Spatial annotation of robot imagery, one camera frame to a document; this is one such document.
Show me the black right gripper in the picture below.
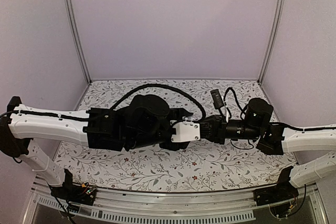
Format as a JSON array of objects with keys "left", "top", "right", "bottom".
[{"left": 199, "top": 114, "right": 261, "bottom": 144}]

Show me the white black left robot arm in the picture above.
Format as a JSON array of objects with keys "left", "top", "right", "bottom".
[{"left": 1, "top": 95, "right": 201, "bottom": 200}]

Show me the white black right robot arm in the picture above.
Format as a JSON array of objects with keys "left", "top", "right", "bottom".
[{"left": 200, "top": 98, "right": 335, "bottom": 201}]

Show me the floral patterned table mat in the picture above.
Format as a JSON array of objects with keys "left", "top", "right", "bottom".
[{"left": 54, "top": 80, "right": 297, "bottom": 192}]

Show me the left black cable loop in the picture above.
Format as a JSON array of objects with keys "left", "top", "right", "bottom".
[{"left": 110, "top": 83, "right": 207, "bottom": 125}]

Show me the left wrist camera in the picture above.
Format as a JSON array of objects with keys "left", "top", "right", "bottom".
[{"left": 170, "top": 120, "right": 201, "bottom": 143}]

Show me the right black cable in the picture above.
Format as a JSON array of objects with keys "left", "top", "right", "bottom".
[{"left": 224, "top": 87, "right": 249, "bottom": 120}]

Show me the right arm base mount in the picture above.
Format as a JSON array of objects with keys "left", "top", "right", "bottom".
[{"left": 253, "top": 184, "right": 299, "bottom": 219}]

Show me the front aluminium rail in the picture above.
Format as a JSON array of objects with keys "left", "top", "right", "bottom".
[{"left": 23, "top": 178, "right": 333, "bottom": 223}]

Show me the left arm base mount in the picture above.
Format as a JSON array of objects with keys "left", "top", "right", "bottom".
[{"left": 51, "top": 169, "right": 97, "bottom": 206}]

